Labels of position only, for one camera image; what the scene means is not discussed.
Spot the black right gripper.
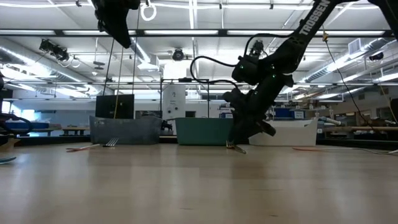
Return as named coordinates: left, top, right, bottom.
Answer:
left=223, top=81, right=280, bottom=144

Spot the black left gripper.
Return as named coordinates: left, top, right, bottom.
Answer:
left=91, top=0, right=141, bottom=49

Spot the gold metal utensil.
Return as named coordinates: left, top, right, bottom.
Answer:
left=226, top=141, right=247, bottom=155

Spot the orange-handled fork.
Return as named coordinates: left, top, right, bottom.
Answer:
left=65, top=138, right=119, bottom=153

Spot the blue storage crate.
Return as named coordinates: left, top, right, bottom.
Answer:
left=273, top=107, right=305, bottom=120

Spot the white plastic bin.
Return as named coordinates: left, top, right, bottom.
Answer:
left=248, top=119, right=318, bottom=147

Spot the teal plastic bin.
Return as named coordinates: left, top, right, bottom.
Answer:
left=175, top=117, right=234, bottom=146

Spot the round black ceiling fixture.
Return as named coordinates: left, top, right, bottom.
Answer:
left=172, top=48, right=185, bottom=62

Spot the black monitor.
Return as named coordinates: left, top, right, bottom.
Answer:
left=95, top=94, right=135, bottom=119

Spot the white machine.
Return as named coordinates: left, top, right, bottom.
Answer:
left=162, top=84, right=187, bottom=121

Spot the grey plastic bin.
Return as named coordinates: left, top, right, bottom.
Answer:
left=89, top=115, right=162, bottom=146

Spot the black overhead beam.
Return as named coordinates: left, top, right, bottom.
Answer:
left=0, top=29, right=394, bottom=37

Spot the wooden background table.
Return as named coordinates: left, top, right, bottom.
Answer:
left=349, top=125, right=398, bottom=132

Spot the white hanging ring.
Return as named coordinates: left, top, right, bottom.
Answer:
left=140, top=2, right=157, bottom=22

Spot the black hanging camera cluster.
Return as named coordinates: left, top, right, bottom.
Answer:
left=39, top=39, right=70, bottom=62

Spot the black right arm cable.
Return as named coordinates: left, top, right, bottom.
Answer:
left=190, top=32, right=293, bottom=94

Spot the silver ceiling duct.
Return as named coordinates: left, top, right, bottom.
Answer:
left=0, top=37, right=103, bottom=94
left=303, top=37, right=398, bottom=83

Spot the hanging cable with yellow tag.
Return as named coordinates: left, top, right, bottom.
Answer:
left=321, top=24, right=374, bottom=128

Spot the black aluminium table frame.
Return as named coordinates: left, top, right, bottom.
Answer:
left=14, top=134, right=398, bottom=147

